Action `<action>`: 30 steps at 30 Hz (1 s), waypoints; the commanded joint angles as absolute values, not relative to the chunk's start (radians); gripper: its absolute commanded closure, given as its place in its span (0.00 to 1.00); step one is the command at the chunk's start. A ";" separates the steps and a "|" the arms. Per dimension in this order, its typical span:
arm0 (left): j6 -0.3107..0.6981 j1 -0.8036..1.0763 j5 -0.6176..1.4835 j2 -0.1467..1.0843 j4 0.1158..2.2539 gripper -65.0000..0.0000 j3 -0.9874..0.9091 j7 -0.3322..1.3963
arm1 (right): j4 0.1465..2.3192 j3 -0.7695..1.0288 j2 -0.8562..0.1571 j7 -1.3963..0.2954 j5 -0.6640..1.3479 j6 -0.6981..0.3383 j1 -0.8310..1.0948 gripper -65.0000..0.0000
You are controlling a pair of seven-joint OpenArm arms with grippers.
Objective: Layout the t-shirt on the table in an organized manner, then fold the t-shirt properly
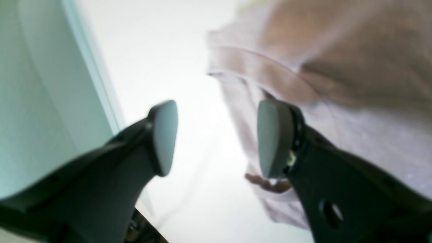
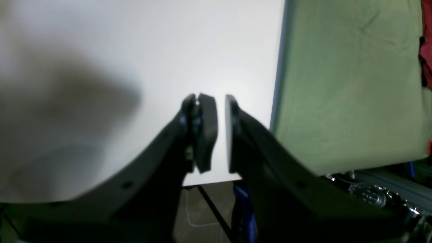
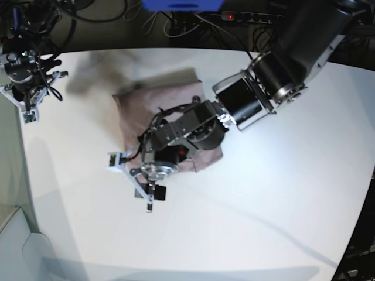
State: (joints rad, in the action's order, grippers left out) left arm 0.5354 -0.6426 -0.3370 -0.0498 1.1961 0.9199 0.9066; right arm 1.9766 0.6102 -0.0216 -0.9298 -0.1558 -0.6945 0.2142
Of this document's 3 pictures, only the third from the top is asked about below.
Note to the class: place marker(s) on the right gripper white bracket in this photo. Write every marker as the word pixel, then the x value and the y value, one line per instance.
pixel 26 96

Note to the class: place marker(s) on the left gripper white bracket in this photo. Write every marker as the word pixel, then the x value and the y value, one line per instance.
pixel 144 187

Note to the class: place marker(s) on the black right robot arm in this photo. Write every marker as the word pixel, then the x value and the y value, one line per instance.
pixel 28 56

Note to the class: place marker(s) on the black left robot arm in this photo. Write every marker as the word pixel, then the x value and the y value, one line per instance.
pixel 175 137

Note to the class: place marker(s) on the blue box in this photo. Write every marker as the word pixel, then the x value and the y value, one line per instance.
pixel 182 5

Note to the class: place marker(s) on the white power strip red switch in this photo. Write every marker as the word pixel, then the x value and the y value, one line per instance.
pixel 249 17

